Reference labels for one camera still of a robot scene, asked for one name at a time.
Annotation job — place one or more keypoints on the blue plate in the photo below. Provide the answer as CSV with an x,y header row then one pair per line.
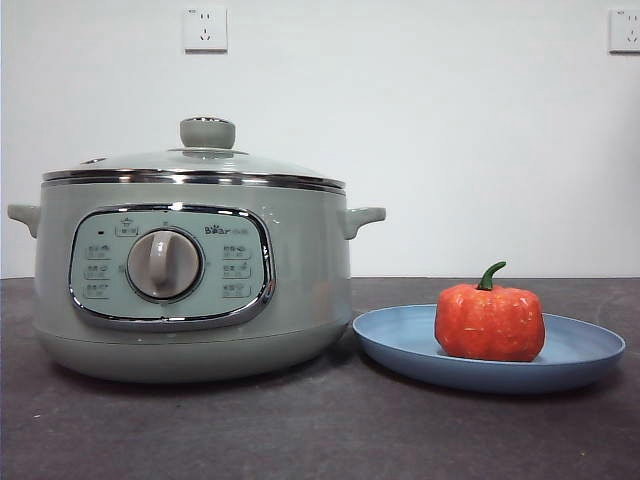
x,y
400,340

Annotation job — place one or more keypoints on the pale green electric steamer pot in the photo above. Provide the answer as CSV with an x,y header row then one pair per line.
x,y
300,260

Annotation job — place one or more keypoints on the orange pumpkin with green stem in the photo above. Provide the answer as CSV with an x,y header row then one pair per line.
x,y
490,325

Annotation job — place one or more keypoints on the white wall socket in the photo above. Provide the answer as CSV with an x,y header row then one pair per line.
x,y
205,30
625,30

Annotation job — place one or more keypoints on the glass lid with green knob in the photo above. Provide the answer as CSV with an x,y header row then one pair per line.
x,y
207,132

